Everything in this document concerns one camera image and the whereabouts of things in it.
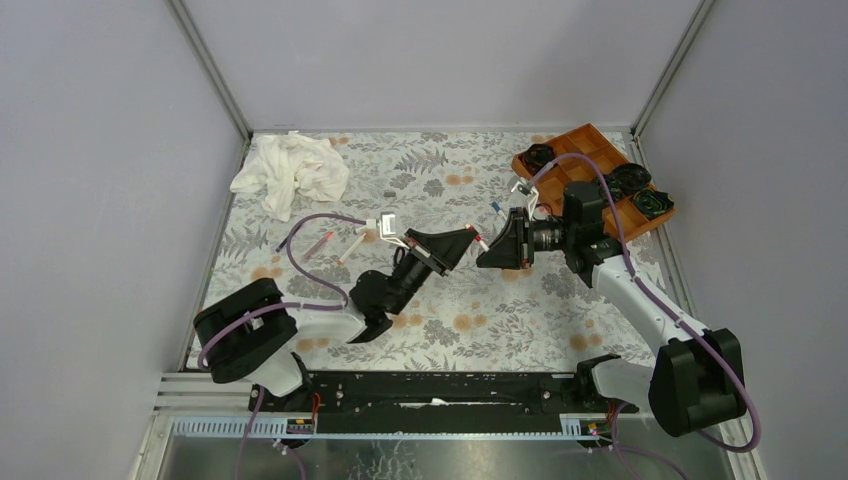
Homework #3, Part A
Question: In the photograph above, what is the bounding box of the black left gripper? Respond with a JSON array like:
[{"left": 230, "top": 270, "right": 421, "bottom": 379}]
[{"left": 386, "top": 230, "right": 475, "bottom": 318}]

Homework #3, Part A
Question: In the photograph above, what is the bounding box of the white pen red tip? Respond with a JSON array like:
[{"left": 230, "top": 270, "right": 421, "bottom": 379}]
[
  {"left": 475, "top": 235, "right": 490, "bottom": 252},
  {"left": 337, "top": 235, "right": 365, "bottom": 265}
]

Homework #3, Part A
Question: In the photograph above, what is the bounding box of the floral patterned mat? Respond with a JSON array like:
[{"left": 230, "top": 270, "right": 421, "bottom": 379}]
[{"left": 204, "top": 131, "right": 653, "bottom": 372}]

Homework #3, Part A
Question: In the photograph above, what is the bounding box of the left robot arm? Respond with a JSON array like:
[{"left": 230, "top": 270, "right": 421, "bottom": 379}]
[{"left": 193, "top": 226, "right": 478, "bottom": 411}]

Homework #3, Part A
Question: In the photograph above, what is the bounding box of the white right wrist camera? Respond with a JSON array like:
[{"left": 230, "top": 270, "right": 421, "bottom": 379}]
[{"left": 509, "top": 176, "right": 540, "bottom": 216}]

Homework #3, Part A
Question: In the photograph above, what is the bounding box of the white crumpled cloth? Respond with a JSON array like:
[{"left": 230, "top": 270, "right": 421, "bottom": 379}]
[{"left": 229, "top": 131, "right": 350, "bottom": 222}]

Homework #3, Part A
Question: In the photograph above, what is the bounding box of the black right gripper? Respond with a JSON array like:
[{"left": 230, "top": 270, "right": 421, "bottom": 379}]
[{"left": 475, "top": 207, "right": 575, "bottom": 271}]

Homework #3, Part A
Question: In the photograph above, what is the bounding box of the black green cable coil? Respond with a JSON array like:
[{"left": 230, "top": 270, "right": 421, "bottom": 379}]
[{"left": 630, "top": 187, "right": 676, "bottom": 220}]

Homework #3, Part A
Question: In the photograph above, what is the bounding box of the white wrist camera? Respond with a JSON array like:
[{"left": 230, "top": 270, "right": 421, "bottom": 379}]
[
  {"left": 364, "top": 211, "right": 406, "bottom": 247},
  {"left": 509, "top": 176, "right": 540, "bottom": 216}
]

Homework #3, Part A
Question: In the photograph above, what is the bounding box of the orange compartment tray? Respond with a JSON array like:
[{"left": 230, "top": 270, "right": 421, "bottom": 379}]
[{"left": 511, "top": 124, "right": 676, "bottom": 241}]

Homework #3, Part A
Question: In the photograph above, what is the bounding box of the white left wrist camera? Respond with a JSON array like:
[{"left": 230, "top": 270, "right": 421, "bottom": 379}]
[{"left": 364, "top": 211, "right": 406, "bottom": 247}]

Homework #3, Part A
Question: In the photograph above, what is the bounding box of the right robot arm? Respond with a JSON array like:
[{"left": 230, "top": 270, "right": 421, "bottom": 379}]
[{"left": 476, "top": 178, "right": 749, "bottom": 437}]

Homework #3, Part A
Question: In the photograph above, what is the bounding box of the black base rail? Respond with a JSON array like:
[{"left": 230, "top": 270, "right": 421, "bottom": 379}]
[{"left": 248, "top": 370, "right": 610, "bottom": 435}]

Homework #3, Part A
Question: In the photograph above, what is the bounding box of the pink pen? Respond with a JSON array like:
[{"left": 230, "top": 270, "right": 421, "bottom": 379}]
[{"left": 302, "top": 231, "right": 334, "bottom": 261}]

